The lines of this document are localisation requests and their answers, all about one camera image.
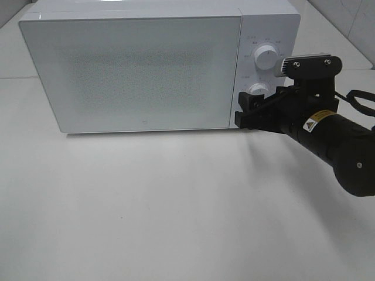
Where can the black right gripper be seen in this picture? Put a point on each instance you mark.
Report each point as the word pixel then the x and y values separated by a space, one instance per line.
pixel 290 110

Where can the white microwave knob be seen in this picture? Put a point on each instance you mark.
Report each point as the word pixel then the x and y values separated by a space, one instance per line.
pixel 266 56
pixel 259 89

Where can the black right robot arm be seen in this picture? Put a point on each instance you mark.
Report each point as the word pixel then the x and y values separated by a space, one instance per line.
pixel 347 147

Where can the white microwave oven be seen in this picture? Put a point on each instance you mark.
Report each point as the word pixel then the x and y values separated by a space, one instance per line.
pixel 275 22

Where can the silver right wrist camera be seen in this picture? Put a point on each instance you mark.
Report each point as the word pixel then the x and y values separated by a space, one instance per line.
pixel 308 67

